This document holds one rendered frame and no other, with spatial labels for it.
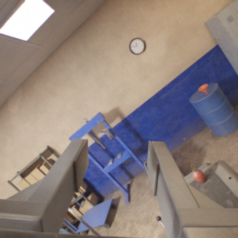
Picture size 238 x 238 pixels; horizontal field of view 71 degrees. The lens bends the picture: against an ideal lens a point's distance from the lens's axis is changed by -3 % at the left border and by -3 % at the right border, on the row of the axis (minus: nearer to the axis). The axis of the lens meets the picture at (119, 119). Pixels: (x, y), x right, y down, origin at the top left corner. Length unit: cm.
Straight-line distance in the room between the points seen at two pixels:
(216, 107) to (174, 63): 123
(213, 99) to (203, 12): 177
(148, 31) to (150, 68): 73
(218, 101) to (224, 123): 45
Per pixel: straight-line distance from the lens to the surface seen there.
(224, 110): 358
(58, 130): 426
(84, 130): 351
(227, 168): 120
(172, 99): 393
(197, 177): 115
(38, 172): 451
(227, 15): 378
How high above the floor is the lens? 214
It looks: 11 degrees down
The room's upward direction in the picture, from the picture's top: 41 degrees counter-clockwise
